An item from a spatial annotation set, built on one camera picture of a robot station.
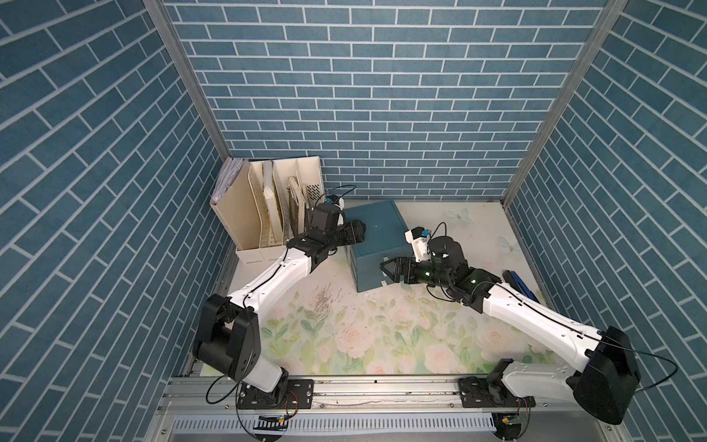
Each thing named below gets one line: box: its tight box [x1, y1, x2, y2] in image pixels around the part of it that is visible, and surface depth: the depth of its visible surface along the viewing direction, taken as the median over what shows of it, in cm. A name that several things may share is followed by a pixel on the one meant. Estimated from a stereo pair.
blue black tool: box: [502, 269, 541, 303], surface depth 96 cm
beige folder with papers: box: [209, 156, 262, 250], surface depth 88 cm
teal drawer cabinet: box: [343, 199, 414, 293], surface depth 86 cm
